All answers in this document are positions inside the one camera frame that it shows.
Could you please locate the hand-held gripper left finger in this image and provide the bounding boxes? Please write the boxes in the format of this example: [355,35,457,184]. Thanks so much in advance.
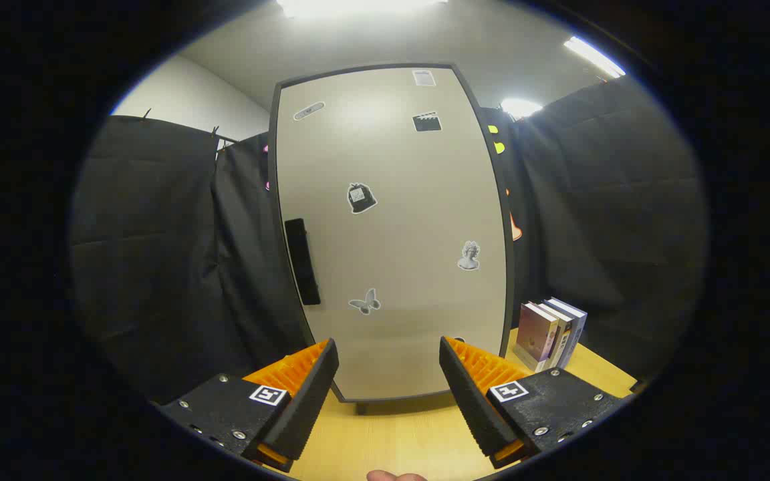
[158,337,340,474]

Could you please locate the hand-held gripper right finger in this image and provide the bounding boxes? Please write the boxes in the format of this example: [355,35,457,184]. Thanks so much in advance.
[438,336,626,470]

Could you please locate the black door handle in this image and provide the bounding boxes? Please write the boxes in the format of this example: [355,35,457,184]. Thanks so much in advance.
[284,218,322,306]

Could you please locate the grey cabinet door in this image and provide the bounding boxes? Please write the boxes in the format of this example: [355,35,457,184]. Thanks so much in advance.
[273,65,511,402]

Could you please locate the dark cabinet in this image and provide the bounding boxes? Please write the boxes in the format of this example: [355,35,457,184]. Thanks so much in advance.
[267,62,518,416]

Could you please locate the white spine book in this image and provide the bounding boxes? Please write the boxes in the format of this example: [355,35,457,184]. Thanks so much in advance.
[539,301,574,371]

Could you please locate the blue grey book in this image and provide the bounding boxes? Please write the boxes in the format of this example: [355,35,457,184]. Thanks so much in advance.
[545,297,588,369]

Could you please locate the black backdrop cloth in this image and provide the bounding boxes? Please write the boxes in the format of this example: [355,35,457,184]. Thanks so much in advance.
[70,77,710,405]

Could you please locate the small ceiling light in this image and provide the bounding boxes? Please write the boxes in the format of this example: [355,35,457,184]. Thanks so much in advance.
[501,98,543,120]

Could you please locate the long strip ceiling light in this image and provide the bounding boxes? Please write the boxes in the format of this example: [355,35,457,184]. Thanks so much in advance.
[563,36,626,79]

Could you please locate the wide ceiling light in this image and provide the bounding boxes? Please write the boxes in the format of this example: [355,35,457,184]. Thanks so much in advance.
[277,0,449,19]

